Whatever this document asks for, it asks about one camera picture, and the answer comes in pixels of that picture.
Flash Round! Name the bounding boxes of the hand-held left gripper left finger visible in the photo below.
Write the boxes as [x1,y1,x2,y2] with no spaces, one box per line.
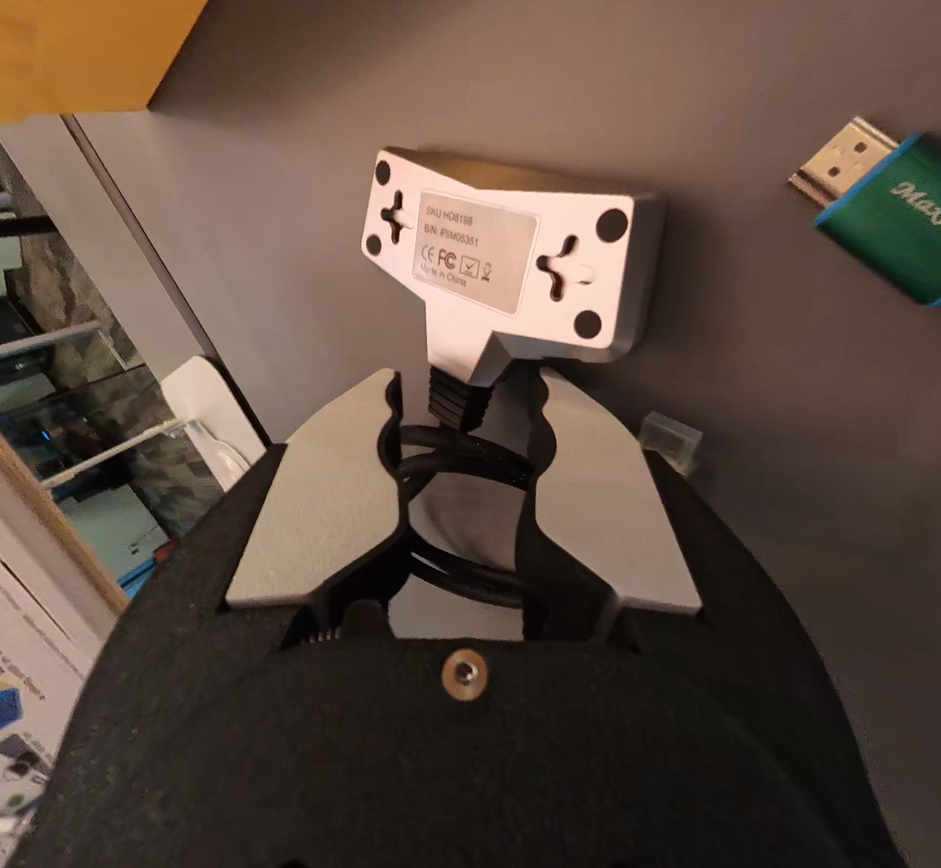
[225,366,410,610]

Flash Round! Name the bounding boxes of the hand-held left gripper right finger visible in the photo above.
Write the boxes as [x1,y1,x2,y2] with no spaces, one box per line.
[518,366,705,618]

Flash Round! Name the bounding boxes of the silver port hub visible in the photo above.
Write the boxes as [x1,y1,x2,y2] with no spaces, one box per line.
[361,148,666,384]

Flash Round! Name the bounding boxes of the braided hdmi cable green plugs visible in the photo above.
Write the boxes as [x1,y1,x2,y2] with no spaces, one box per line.
[787,116,941,311]

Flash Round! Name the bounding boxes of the yellow plastic bin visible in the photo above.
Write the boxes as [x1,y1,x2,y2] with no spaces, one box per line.
[0,0,251,124]

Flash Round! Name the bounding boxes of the white stand base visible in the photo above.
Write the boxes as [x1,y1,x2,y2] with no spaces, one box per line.
[159,354,269,494]

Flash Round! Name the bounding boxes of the instruction sheet on stand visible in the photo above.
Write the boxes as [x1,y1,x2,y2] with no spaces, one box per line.
[0,435,133,619]

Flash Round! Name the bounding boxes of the printed instruction sheet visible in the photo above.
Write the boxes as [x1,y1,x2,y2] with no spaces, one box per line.
[0,516,104,837]

